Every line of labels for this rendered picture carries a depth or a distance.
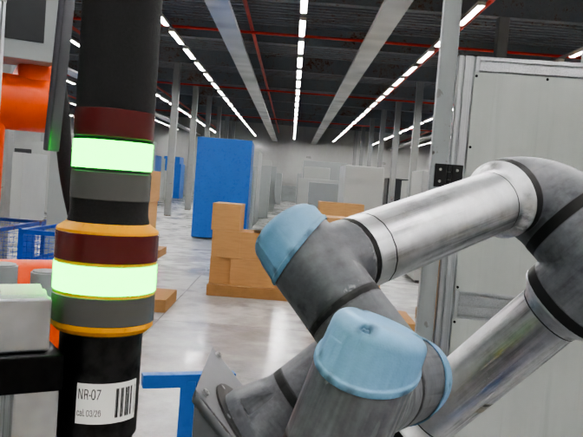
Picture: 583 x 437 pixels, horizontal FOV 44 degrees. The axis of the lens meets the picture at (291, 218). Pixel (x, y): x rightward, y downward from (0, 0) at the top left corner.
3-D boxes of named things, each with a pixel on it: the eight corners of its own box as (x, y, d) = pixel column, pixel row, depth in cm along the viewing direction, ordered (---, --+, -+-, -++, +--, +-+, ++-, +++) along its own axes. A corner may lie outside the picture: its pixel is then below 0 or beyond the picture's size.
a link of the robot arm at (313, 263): (553, 118, 94) (272, 193, 62) (615, 178, 89) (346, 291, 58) (502, 178, 101) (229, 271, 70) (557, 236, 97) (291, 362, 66)
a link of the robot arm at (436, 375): (399, 289, 68) (357, 284, 59) (476, 386, 64) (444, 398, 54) (340, 340, 70) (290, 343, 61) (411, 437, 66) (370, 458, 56)
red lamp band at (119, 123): (85, 134, 28) (87, 103, 28) (64, 135, 31) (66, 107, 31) (165, 142, 30) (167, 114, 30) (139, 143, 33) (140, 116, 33)
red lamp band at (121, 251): (67, 265, 28) (68, 234, 28) (43, 251, 32) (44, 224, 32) (172, 265, 30) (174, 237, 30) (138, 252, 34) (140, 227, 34)
